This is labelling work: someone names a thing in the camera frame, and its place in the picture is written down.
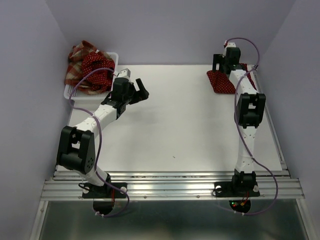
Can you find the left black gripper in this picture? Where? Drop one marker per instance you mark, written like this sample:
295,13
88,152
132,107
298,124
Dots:
140,95

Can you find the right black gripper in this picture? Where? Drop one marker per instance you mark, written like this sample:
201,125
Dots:
218,58

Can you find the red polka dot skirt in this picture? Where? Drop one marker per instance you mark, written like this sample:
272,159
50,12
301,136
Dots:
100,81
220,83

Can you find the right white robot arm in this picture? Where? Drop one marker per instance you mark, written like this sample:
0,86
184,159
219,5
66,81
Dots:
249,106

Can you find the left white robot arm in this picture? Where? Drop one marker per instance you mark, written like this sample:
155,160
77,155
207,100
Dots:
76,149

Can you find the white plastic basket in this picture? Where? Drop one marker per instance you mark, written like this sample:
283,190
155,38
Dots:
79,96

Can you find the red beige plaid skirt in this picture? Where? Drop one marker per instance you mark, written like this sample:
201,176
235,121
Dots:
74,71

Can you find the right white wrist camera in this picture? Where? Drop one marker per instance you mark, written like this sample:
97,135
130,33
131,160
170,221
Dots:
229,44

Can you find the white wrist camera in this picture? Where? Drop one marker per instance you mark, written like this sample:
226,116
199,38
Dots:
229,44
125,73

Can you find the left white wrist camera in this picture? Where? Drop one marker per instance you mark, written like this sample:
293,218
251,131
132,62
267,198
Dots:
125,73

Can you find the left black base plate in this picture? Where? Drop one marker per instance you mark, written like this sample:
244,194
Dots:
90,191

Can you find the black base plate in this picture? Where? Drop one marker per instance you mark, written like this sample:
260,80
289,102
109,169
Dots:
226,189
90,191

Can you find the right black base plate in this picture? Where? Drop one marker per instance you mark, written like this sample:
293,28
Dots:
226,189

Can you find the aluminium rail frame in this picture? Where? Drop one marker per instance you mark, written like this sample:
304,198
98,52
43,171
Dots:
171,150

